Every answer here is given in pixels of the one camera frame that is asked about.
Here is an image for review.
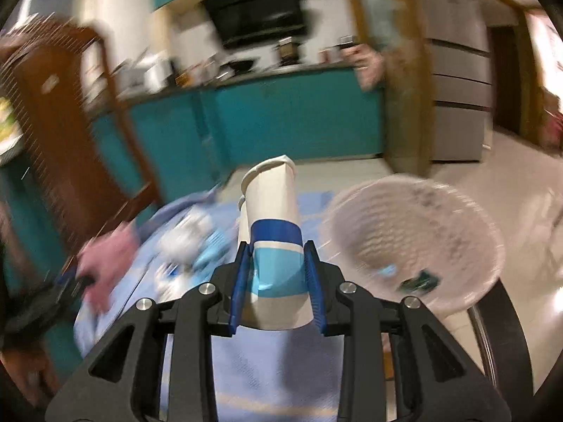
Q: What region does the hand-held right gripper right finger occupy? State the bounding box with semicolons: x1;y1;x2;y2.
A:
303;239;513;422

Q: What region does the white plastic bag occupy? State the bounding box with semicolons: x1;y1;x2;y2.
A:
156;211;212;264

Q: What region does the pink hanging cloth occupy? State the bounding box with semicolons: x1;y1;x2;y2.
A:
347;46;388;91

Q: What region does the black wok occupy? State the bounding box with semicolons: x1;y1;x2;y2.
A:
229;58;257;75

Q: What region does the wooden framed glass door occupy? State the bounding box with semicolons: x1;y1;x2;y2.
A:
347;0;436;177

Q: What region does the white blue paper cup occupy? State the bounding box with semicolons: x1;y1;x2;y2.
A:
238;155;314;330

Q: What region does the blue checked cloth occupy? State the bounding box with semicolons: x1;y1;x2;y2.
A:
72;189;397;422

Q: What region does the red plastic chair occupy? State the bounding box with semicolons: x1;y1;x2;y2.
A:
541;92;563;154

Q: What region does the white kitchen appliance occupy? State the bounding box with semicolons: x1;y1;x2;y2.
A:
143;62;174;93

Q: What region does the carved wooden chair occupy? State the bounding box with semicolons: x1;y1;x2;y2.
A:
0;22;161;247

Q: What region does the steel cooking pot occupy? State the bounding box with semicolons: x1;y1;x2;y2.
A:
276;37;302;63

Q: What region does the pink plastic bag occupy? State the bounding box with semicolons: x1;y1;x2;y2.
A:
79;224;141;315

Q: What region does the dark green wrapper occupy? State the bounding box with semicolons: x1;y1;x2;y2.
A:
398;269;441;293

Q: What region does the black range hood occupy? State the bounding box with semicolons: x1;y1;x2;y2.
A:
202;0;309;50

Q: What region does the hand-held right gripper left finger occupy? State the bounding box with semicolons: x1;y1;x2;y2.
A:
44;241;253;422

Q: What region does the grey refrigerator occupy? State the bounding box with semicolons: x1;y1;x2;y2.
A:
413;0;493;163

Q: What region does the white plastic basket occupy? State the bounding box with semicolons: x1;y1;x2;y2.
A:
320;175;506;315

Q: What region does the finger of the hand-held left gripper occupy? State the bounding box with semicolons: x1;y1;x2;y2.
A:
55;268;95;293

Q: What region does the blue face mask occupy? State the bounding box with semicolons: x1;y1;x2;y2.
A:
194;231;234;269

